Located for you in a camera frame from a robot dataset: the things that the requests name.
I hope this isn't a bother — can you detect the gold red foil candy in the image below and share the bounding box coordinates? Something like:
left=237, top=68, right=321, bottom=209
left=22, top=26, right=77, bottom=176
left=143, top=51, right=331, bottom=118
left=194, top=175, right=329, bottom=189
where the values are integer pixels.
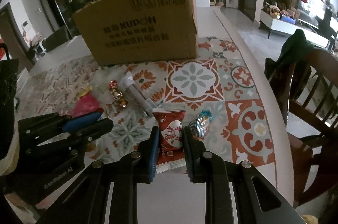
left=109, top=80, right=128, bottom=109

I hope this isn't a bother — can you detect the red white snack packet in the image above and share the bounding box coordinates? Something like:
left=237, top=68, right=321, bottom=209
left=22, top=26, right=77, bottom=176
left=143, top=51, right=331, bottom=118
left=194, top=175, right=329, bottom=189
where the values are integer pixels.
left=152, top=108, right=186, bottom=174

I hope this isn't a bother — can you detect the dark jacket on chair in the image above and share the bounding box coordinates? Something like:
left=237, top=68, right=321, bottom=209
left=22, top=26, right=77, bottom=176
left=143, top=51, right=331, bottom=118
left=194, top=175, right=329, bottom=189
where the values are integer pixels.
left=264, top=29, right=314, bottom=82

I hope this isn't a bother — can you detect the pink snack packet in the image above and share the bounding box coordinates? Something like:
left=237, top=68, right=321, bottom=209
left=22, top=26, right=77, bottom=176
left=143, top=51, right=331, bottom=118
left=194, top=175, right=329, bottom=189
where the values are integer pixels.
left=71, top=93, right=104, bottom=118

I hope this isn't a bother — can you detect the clear brown snack bar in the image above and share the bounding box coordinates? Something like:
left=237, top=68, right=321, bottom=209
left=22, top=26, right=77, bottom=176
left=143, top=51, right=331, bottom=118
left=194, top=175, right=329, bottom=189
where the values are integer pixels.
left=119, top=72, right=157, bottom=117

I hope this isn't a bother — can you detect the white tv cabinet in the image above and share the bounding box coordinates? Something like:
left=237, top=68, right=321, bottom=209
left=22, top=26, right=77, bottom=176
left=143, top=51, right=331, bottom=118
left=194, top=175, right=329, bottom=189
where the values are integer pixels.
left=259, top=10, right=329, bottom=49

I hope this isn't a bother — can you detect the brown cardboard box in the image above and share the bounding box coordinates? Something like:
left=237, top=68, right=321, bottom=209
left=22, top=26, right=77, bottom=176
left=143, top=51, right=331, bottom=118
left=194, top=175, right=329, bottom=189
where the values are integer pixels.
left=73, top=0, right=198, bottom=66

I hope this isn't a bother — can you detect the dark upholstered chair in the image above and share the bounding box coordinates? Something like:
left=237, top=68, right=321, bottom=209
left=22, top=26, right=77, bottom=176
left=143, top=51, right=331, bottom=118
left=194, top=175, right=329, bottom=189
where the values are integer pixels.
left=42, top=26, right=72, bottom=52

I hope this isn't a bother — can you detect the patterned tile table mat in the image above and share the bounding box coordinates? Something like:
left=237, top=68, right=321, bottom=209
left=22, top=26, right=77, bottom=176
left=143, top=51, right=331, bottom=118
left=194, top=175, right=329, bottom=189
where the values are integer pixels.
left=18, top=37, right=275, bottom=166

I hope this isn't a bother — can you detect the wooden dining chair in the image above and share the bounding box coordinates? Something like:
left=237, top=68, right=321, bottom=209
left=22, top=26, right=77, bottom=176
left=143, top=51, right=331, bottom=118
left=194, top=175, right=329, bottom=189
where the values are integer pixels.
left=265, top=48, right=338, bottom=209

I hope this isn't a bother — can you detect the blue silver foil candy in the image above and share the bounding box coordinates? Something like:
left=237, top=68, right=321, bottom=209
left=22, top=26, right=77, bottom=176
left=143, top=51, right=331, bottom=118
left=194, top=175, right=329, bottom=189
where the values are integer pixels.
left=188, top=110, right=213, bottom=139

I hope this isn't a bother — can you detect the yellow wrapped candy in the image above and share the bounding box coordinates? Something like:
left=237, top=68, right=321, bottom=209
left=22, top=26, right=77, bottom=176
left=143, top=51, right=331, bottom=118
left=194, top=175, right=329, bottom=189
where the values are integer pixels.
left=76, top=86, right=93, bottom=99

